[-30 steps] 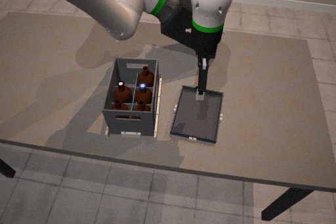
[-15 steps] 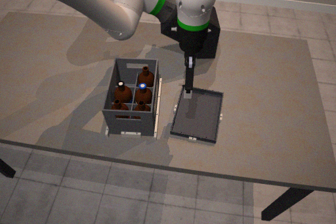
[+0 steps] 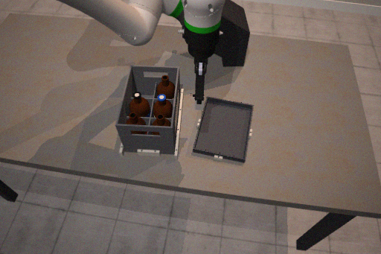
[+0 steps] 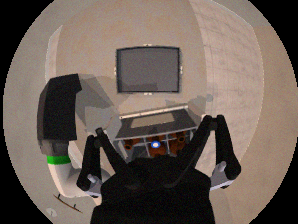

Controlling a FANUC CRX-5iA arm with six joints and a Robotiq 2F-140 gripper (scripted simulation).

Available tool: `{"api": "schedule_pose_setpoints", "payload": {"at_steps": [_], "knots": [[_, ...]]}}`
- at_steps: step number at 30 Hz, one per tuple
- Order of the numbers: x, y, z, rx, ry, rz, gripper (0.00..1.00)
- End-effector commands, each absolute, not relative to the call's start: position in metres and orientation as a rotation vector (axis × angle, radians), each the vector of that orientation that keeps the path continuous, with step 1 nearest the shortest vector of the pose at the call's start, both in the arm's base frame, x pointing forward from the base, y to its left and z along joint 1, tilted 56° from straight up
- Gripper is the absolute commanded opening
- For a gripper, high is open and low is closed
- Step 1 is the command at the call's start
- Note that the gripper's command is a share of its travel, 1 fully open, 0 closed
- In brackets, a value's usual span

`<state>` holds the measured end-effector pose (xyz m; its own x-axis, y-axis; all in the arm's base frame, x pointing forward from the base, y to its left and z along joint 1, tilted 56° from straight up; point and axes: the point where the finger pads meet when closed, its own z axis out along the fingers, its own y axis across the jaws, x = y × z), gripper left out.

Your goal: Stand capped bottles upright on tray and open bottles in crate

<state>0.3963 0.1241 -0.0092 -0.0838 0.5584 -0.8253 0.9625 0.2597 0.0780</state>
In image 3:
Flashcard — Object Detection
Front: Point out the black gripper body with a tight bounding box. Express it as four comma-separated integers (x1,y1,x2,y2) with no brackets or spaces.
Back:
188,46,215,68

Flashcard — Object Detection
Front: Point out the grey divided crate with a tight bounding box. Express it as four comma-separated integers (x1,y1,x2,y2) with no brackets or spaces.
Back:
115,69,181,155

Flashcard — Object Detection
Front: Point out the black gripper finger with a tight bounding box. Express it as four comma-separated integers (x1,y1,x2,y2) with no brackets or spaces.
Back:
193,58,208,110

